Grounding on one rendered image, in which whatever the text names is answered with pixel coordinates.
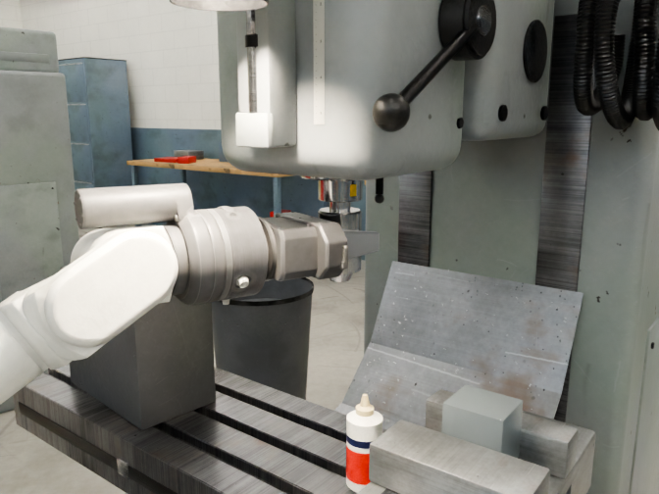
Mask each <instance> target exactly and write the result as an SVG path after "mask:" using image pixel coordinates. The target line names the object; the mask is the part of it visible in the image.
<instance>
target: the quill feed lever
mask: <svg viewBox="0 0 659 494"><path fill-rule="evenodd" d="M438 28H439V36H440V40H441V43H442V46H443V48H442V49H441V50H440V52H439V53H438V54H437V55H436V56H435V57H434V58H433V59H432V60H431V61H430V62H429V63H428V64H427V65H426V66H425V67H424V68H423V69H422V70H421V71H420V72H419V73H418V74H417V75H416V76H415V77H414V78H413V80H412V81H411V82H410V83H409V84H408V85H407V86H406V87H405V88H404V89H403V90H402V91H401V92H400V93H399V94H396V93H387V94H384V95H382V96H381V97H380V98H379V99H378V100H377V101H376V103H375V105H374V107H373V119H374V122H375V124H376V125H377V126H378V127H379V128H380V129H382V130H384V131H388V132H394V131H397V130H400V129H401V128H403V127H404V126H405V125H406V124H407V122H408V121H409V119H410V106H409V104H410V103H411V102H412V101H413V100H414V99H415V98H416V97H417V96H418V95H419V94H420V93H421V91H422V90H423V89H424V88H425V87H426V86H427V85H428V84H429V83H430V82H431V81H432V79H433V78H434V77H435V76H436V75H437V74H438V73H439V72H440V71H441V70H442V69H443V68H444V67H445V65H446V64H447V63H448V62H449V61H450V60H451V59H452V60H454V61H468V60H480V59H482V58H483V57H484V56H485V55H486V53H487V52H488V51H489V49H490V48H491V45H492V43H493V40H494V36H495V30H496V10H495V4H494V0H442V2H441V5H440V9H439V17H438Z"/></svg>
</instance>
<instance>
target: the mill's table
mask: <svg viewBox="0 0 659 494"><path fill-rule="evenodd" d="M215 389H216V401H215V402H213V403H211V404H208V405H206V406H203V407H201V408H198V409H196V410H193V411H191V412H188V413H186V414H183V415H180V416H178V417H175V418H173V419H170V420H166V421H164V422H161V423H159V424H156V425H154V426H151V427H149V428H146V429H143V430H141V429H139V428H138V427H136V426H135V425H134V424H132V423H131V422H129V421H128V420H126V419H124V418H123V417H122V416H120V415H119V414H117V413H116V412H114V411H113V410H111V409H110V408H109V407H107V406H106V405H104V404H103V403H101V402H100V401H98V400H97V399H96V398H94V397H93V396H91V395H90V394H88V393H87V392H86V391H84V390H83V389H81V388H80V387H78V386H77V385H75V384H74V383H73V382H72V381H71V370H70V363H68V364H67V365H66V366H64V367H61V368H58V369H54V370H50V369H48V374H46V373H44V372H43V373H42V374H41V375H39V376H38V377H37V378H35V379H34V380H33V381H31V382H30V383H29V384H27V385H26V386H25V387H23V388H22V389H21V390H19V391H18V392H17V393H15V394H14V395H13V396H14V405H15V413H16V422H17V425H19V426H20V427H22V428H24V429H25V430H27V431H28V432H30V433H32V434H33V435H35V436H36V437H38V438H39V439H41V440H43V441H44V442H46V443H47V444H49V445H51V446H52V447H54V448H55V449H57V450H59V451H60V452H62V453H63V454H65V455H67V456H68V457H70V458H71V459H73V460H74V461H76V462H78V463H79V464H81V465H82V466H84V467H86V468H87V469H89V470H91V471H93V472H94V473H96V474H97V475H99V476H101V477H102V478H104V479H105V480H107V481H108V482H110V483H112V484H113V485H115V486H116V487H118V488H120V489H121V490H123V491H124V492H126V493H127V494H357V492H355V491H353V490H351V489H350V488H349V487H348V486H347V484H346V418H347V415H345V414H342V413H339V412H336V411H334V410H331V409H328V408H325V407H323V406H320V405H317V404H314V403H312V402H309V401H306V400H304V399H301V398H298V397H295V396H293V395H290V394H287V393H284V392H282V391H279V390H276V389H274V388H272V387H269V386H266V385H264V384H261V383H258V382H255V381H253V380H250V379H247V378H244V377H242V376H239V375H236V374H233V373H231V372H228V371H225V370H221V369H218V368H215Z"/></svg>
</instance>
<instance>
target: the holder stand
mask: <svg viewBox="0 0 659 494"><path fill-rule="evenodd" d="M70 370H71V381H72V382H73V383H74V384H75V385H77V386H78V387H80V388H81V389H83V390H84V391H86V392H87V393H88V394H90V395H91V396H93V397H94V398H96V399H97V400H98V401H100V402H101V403H103V404H104V405H106V406H107V407H109V408H110V409H111V410H113V411H114V412H116V413H117V414H119V415H120V416H122V417H123V418H124V419H126V420H128V421H129V422H131V423H132V424H134V425H135V426H136V427H138V428H139V429H141V430H143V429H146V428H149V427H151V426H154V425H156V424H159V423H161V422H164V421H166V420H170V419H173V418H175V417H178V416H180V415H183V414H186V413H188V412H191V411H193V410H196V409H198V408H201V407H203V406H206V405H208V404H211V403H213V402H215V401H216V389H215V367H214V343H213V321H212V302H209V303H203V304H197V305H191V306H188V305H185V304H184V303H183V302H182V301H180V300H179V298H178V297H176V295H173V296H171V300H170V302H165V303H159V304H157V305H156V306H155V307H153V308H152V309H151V310H150V311H148V312H147V313H146V314H144V315H143V316H142V317H140V318H139V319H138V320H137V321H135V322H134V323H132V324H131V325H130V326H128V327H127V328H126V329H125V330H123V331H122V332H121V333H119V334H118V335H117V336H115V337H114V338H113V339H111V340H110V341H109V342H107V343H106V344H105V345H104V346H102V347H101V348H100V349H98V350H97V351H96V352H94V353H93V354H92V355H90V356H89V357H88V358H85V359H82V360H76V361H71V362H70Z"/></svg>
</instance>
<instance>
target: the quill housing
mask: <svg viewBox="0 0 659 494"><path fill-rule="evenodd" d="M441 2H442V0H295V63H296V145H294V146H292V147H278V148H251V147H238V146H237V145H236V119H235V115H236V114H237V113H239V105H238V73H237V41H236V11H217V25H218V51H219V78H220V104H221V131H222V147H223V153H224V155H225V157H226V159H227V161H228V162H229V163H230V164H231V165H232V166H234V167H235V168H237V169H239V170H242V171H245V172H255V173H279V174H291V175H304V176H316V177H328V178H341V179H353V180H369V179H376V178H383V177H390V176H397V175H403V174H409V173H422V172H429V171H435V170H441V169H443V168H445V167H447V166H449V165H451V164H452V163H453V162H454V161H455V160H456V158H457V157H458V155H459V153H460V148H461V141H462V127H463V124H464V121H463V97H464V75H465V61H454V60H452V59H451V60H450V61H449V62H448V63H447V64H446V65H445V67H444V68H443V69H442V70H441V71H440V72H439V73H438V74H437V75H436V76H435V77H434V78H433V79H432V81H431V82H430V83H429V84H428V85H427V86H426V87H425V88H424V89H423V90H422V91H421V93H420V94H419V95H418V96H417V97H416V98H415V99H414V100H413V101H412V102H411V103H410V104H409V106H410V119H409V121H408V122H407V124H406V125H405V126H404V127H403V128H401V129H400V130H397V131H394V132H388V131H384V130H382V129H380V128H379V127H378V126H377V125H376V124H375V122H374V119H373V107H374V105H375V103H376V101H377V100H378V99H379V98H380V97H381V96H382V95H384V94H387V93H396V94H399V93H400V92H401V91H402V90H403V89H404V88H405V87H406V86H407V85H408V84H409V83H410V82H411V81H412V80H413V78H414V77H415V76H416V75H417V74H418V73H419V72H420V71H421V70H422V69H423V68H424V67H425V66H426V65H427V64H428V63H429V62H430V61H431V60H432V59H433V58H434V57H435V56H436V55H437V54H438V53H439V52H440V50H441V49H442V48H443V46H442V43H441V40H440V36H439V28H438V17H439V9H440V5H441Z"/></svg>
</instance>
